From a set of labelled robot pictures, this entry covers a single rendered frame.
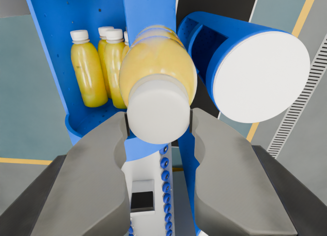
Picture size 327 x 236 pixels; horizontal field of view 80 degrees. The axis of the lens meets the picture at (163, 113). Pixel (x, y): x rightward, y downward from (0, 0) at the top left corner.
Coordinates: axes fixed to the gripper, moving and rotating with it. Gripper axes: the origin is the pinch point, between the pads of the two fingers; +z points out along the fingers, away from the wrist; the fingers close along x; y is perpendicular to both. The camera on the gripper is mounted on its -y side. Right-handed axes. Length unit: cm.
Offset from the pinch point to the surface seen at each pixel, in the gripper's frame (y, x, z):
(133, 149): 20.6, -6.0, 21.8
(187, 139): 84, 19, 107
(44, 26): -2.7, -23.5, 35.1
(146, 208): 63, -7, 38
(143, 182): 64, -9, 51
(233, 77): 12.9, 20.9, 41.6
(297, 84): 16, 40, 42
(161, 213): 90, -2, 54
